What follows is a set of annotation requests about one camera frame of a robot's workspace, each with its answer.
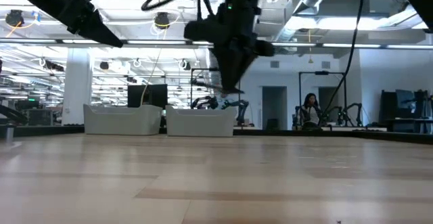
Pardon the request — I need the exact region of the white pillar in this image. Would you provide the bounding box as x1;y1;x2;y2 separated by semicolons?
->
62;47;94;126

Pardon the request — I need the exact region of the black aluminium table frame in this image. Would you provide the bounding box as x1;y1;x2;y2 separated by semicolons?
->
0;125;433;146

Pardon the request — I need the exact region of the yellow hanging cord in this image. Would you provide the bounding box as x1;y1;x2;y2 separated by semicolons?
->
306;29;314;64

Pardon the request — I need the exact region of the gray plastic bin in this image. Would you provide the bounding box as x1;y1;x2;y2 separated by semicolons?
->
165;104;237;137
83;104;163;136

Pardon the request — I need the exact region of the black ceiling reel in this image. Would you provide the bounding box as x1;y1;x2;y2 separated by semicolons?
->
5;9;25;28
154;12;171;30

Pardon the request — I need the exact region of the gray metal post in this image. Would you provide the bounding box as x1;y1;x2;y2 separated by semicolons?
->
3;125;15;143

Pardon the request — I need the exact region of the dark workstation with monitors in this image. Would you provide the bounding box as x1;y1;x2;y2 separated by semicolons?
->
380;88;433;133

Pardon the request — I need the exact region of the black rig frame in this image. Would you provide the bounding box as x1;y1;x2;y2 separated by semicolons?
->
298;70;348;129

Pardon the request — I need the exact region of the person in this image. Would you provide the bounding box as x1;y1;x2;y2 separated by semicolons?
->
299;93;322;130

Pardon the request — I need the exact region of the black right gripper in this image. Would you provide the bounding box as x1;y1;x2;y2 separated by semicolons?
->
184;3;275;91

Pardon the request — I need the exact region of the black monitor back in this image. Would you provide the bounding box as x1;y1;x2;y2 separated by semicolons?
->
127;84;150;108
148;83;168;109

